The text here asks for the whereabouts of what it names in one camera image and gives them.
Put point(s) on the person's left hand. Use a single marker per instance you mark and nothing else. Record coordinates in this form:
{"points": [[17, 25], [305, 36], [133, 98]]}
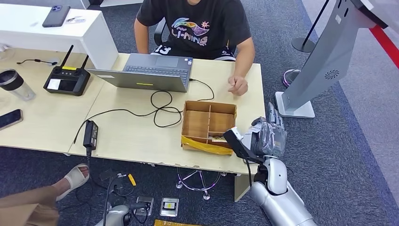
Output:
{"points": [[239, 85]]}

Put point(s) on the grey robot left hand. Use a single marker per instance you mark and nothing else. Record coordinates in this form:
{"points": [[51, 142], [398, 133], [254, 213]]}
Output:
{"points": [[137, 206]]}

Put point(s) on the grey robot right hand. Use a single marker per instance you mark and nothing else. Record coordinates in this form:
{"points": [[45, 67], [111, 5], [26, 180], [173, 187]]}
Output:
{"points": [[272, 140]]}

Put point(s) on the room key card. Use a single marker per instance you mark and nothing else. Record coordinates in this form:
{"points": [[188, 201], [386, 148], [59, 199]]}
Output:
{"points": [[219, 139]]}

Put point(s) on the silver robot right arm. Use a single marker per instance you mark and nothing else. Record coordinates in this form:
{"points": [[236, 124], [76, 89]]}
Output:
{"points": [[277, 196]]}

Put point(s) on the person's left forearm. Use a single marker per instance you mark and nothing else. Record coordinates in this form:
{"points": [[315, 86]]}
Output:
{"points": [[244, 57]]}

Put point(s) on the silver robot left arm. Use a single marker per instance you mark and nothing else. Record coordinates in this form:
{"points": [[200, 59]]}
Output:
{"points": [[113, 216]]}

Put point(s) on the person's right forearm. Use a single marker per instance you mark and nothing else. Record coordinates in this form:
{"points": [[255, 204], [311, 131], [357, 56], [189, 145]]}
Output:
{"points": [[142, 37]]}

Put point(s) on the seated person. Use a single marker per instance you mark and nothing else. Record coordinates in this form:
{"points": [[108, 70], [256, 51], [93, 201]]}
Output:
{"points": [[193, 18]]}

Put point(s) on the person's leg with sandal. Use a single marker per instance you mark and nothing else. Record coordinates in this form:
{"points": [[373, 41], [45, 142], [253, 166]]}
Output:
{"points": [[28, 204]]}

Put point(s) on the small card with keys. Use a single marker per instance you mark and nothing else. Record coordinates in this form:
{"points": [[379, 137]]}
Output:
{"points": [[75, 20]]}

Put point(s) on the open metal floor socket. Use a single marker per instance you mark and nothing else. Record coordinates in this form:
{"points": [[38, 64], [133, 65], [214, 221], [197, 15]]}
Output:
{"points": [[145, 210]]}

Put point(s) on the yellow plug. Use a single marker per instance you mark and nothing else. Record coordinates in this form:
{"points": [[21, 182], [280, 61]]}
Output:
{"points": [[132, 180]]}

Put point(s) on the metal floor socket yellow label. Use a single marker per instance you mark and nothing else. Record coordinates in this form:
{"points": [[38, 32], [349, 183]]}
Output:
{"points": [[169, 206]]}

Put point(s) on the yellow flat package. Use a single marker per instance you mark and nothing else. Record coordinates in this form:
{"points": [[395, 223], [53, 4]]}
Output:
{"points": [[171, 223]]}

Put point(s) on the dark floor plate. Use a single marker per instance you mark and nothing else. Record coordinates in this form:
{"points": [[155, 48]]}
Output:
{"points": [[106, 174]]}

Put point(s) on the round chrome base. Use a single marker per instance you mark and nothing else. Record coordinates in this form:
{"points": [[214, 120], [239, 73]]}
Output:
{"points": [[288, 78]]}

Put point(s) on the wooden divided box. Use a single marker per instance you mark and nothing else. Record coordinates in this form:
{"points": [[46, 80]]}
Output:
{"points": [[195, 123]]}

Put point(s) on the chrome stool base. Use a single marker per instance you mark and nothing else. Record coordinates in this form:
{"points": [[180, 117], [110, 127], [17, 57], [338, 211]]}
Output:
{"points": [[199, 174]]}

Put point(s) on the black power adapter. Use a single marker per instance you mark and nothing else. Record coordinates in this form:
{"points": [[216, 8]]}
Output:
{"points": [[90, 134]]}

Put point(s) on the grey kiosk stand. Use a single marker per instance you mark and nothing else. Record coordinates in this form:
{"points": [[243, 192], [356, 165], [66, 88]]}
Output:
{"points": [[326, 56]]}

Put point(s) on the grey laptop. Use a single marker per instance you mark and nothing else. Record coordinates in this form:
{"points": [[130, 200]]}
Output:
{"points": [[146, 79]]}

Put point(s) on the black remote controller with antennas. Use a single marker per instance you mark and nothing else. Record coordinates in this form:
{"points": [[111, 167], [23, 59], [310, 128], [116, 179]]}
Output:
{"points": [[66, 83]]}

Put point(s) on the red barrier belt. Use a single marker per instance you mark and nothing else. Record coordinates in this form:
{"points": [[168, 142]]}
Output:
{"points": [[386, 43]]}

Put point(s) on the black smartphone with tan case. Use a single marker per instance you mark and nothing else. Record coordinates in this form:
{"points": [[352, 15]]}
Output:
{"points": [[10, 119]]}

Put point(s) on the clear tumbler with black lid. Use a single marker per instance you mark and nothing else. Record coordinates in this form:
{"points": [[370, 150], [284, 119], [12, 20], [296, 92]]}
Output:
{"points": [[14, 83]]}

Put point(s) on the dark grey smartphone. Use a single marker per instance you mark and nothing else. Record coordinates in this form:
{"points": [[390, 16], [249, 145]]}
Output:
{"points": [[56, 16]]}

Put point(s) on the white counter block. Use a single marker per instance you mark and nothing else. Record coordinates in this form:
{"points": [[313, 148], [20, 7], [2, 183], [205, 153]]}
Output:
{"points": [[37, 34]]}

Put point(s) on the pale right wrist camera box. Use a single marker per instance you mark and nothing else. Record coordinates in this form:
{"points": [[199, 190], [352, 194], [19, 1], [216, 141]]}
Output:
{"points": [[235, 137]]}

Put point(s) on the black stanchion post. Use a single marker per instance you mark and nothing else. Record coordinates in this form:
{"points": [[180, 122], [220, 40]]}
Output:
{"points": [[303, 45]]}

